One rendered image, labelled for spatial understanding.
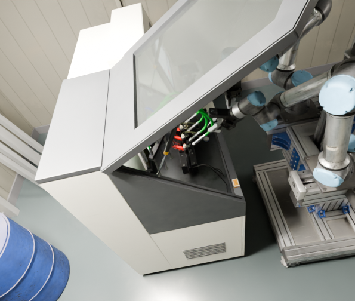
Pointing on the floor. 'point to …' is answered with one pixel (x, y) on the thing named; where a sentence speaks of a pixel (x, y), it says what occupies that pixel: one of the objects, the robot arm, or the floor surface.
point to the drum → (16, 262)
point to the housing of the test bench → (92, 158)
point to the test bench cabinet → (203, 242)
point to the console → (126, 30)
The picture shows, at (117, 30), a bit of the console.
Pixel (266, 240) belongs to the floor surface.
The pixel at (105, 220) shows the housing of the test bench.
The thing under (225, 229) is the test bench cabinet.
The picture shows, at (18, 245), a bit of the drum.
